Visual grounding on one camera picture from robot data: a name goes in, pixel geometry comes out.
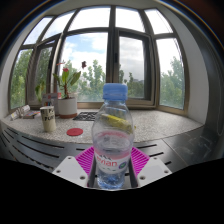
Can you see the black slatted radiator cover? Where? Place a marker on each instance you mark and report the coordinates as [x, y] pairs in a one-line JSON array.
[[40, 146]]

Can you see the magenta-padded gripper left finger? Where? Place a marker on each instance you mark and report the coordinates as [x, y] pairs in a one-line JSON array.
[[71, 170]]

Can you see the flat round red coaster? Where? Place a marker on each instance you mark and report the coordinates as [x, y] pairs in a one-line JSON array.
[[74, 132]]

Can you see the black lattice trivet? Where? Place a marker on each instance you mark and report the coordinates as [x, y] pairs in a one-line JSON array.
[[85, 116]]

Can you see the white paper cup black print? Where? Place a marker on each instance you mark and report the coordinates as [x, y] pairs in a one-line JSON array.
[[48, 118]]

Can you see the small colourful book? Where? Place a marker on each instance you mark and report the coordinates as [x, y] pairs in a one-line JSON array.
[[31, 115]]

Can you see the brown-framed bay window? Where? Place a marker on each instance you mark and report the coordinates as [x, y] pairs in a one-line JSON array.
[[113, 60]]

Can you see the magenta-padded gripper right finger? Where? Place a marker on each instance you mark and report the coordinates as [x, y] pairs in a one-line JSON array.
[[151, 170]]

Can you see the clear plastic water bottle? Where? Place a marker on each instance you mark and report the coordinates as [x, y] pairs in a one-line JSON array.
[[112, 143]]

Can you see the potted plant in white pot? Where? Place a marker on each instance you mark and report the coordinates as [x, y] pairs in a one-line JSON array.
[[67, 107]]

